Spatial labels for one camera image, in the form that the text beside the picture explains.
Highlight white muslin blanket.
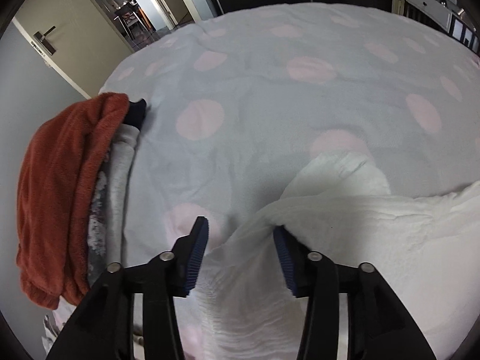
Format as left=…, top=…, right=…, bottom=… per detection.
left=178, top=152, right=479, bottom=359

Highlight white folded clothes pile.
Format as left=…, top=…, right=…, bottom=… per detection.
left=41, top=297, right=76, bottom=354

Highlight folded grey white clothes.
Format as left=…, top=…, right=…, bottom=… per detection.
left=87, top=99, right=147, bottom=285

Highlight rust red folded sweater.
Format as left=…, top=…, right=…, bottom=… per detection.
left=16, top=93, right=129, bottom=310

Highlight grey polka dot bedsheet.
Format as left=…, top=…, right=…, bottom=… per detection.
left=103, top=3, right=479, bottom=267

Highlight beige room door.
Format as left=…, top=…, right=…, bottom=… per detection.
left=13, top=0, right=133, bottom=98

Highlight white nightstand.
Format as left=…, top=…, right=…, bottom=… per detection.
left=391, top=0, right=479, bottom=55

